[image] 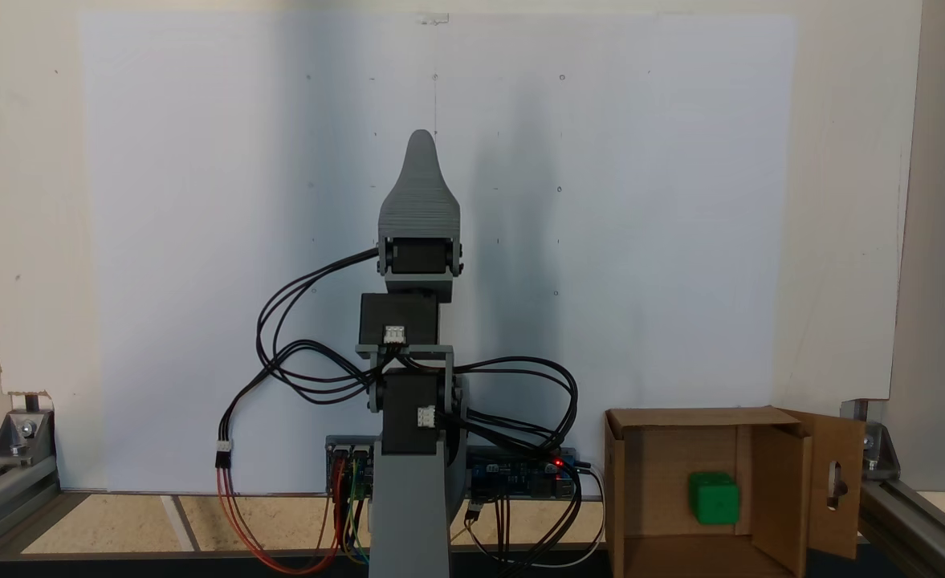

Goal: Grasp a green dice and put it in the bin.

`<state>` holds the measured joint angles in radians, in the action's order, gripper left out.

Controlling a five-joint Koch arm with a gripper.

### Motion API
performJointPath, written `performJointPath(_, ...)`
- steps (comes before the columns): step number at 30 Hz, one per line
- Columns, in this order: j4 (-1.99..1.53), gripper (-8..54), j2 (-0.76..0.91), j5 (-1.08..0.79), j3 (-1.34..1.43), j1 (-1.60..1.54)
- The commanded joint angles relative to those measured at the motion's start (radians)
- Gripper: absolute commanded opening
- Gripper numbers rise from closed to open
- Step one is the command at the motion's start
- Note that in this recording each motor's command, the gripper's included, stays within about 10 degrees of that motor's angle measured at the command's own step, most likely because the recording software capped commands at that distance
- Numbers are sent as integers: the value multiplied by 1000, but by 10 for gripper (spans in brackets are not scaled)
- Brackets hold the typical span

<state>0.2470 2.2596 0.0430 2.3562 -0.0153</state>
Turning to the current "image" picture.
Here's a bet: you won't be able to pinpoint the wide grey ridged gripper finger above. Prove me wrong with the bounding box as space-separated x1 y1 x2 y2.
377 128 463 242

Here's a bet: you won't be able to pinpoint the green dice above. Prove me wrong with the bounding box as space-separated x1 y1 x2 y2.
687 471 741 527

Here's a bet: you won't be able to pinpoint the large white paper sheet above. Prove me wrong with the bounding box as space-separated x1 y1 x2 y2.
79 12 798 495

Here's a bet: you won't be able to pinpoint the blue circuit board red LED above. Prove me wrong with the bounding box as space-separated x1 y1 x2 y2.
468 447 579 500

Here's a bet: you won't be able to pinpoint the open cardboard box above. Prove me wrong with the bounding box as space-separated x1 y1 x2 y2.
605 405 866 578

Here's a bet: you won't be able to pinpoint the black servo cable loop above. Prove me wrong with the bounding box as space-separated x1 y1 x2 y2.
255 247 385 406
448 356 582 576

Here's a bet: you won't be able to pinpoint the circuit board with jumper wires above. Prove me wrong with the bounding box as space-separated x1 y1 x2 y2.
326 436 381 500

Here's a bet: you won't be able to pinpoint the green and yellow jumper wires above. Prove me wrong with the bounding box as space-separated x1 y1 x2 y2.
342 458 373 564

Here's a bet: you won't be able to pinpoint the black cable with white connector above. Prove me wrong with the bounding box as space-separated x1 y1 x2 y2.
215 337 312 470

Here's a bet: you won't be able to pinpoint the orange and red jumper wires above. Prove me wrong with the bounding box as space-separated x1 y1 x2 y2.
217 464 346 576

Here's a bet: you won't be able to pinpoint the thin white cable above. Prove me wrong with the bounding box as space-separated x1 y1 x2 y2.
512 464 606 569

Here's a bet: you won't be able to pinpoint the metal corner bracket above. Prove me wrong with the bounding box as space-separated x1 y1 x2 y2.
0 392 57 468
841 399 900 482

